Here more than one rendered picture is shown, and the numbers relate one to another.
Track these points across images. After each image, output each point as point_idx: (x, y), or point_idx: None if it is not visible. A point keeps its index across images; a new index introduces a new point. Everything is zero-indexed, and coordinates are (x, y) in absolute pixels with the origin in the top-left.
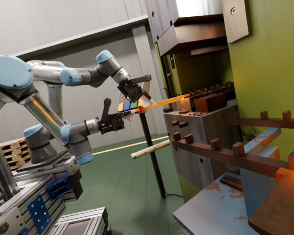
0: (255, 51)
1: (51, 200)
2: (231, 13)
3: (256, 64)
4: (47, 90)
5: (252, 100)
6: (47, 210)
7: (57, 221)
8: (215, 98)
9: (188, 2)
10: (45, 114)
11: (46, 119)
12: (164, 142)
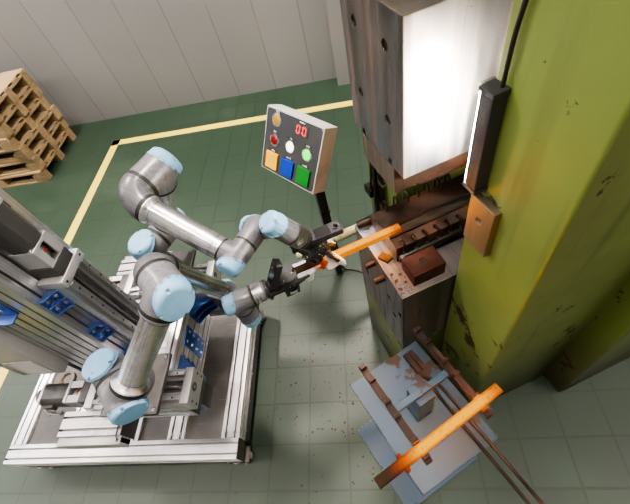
0: (486, 268)
1: (197, 323)
2: (477, 218)
3: (482, 276)
4: None
5: (469, 291)
6: (198, 334)
7: (208, 337)
8: (429, 272)
9: (427, 151)
10: (194, 285)
11: (197, 289)
12: (350, 231)
